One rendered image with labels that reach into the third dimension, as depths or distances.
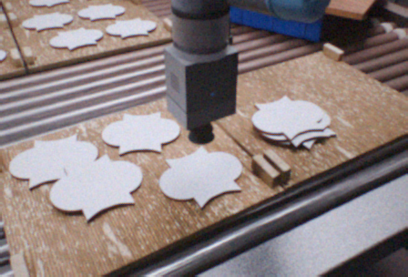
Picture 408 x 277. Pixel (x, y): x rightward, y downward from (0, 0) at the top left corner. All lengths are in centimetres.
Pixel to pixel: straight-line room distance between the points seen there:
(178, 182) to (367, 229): 30
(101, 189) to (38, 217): 10
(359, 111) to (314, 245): 36
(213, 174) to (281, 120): 19
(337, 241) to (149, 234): 28
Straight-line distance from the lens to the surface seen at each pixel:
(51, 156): 78
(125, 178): 70
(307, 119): 81
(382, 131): 87
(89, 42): 116
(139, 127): 80
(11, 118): 96
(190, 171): 70
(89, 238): 64
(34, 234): 67
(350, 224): 70
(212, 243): 63
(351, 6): 116
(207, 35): 51
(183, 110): 56
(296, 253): 64
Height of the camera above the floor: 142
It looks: 36 degrees down
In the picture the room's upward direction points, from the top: straight up
